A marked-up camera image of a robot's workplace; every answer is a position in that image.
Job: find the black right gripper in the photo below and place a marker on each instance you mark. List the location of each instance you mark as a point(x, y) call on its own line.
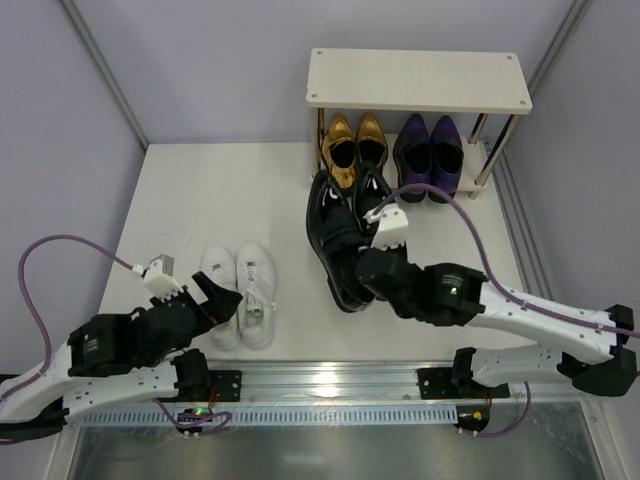
point(367, 255)

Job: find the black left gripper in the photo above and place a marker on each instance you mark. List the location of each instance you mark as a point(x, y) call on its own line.
point(192, 305)

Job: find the white sneaker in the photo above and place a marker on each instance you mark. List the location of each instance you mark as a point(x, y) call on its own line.
point(256, 282)
point(219, 267)

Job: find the black patent loafer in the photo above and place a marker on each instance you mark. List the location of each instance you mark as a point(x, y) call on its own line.
point(335, 238)
point(370, 190)

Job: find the purple loafer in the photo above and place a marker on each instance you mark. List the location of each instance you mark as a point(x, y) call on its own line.
point(447, 156)
point(412, 152)

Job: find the gold loafer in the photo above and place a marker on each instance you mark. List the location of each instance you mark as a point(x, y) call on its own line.
point(371, 142)
point(339, 152)

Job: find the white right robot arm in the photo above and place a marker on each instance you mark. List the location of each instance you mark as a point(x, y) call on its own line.
point(584, 348)

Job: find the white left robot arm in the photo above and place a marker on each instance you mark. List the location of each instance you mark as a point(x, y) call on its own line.
point(120, 358)

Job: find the white two-tier shoe shelf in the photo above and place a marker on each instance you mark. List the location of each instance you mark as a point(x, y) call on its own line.
point(490, 85)

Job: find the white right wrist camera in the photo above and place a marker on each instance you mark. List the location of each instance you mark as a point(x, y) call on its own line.
point(392, 227)

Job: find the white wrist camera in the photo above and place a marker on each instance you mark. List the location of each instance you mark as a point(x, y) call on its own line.
point(157, 277)
point(392, 227)

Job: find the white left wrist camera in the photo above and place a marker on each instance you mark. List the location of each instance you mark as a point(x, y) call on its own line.
point(157, 277)

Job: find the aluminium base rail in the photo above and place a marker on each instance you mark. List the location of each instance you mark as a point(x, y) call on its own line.
point(262, 382)

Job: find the grey slotted cable duct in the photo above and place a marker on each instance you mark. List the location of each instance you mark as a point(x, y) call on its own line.
point(244, 416)

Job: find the right corner aluminium post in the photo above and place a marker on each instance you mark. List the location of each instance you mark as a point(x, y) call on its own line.
point(568, 26)

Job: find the corner aluminium post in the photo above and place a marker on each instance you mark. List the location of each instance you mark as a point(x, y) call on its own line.
point(104, 71)
point(568, 26)

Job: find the left corner aluminium post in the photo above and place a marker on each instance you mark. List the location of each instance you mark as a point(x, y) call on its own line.
point(104, 71)

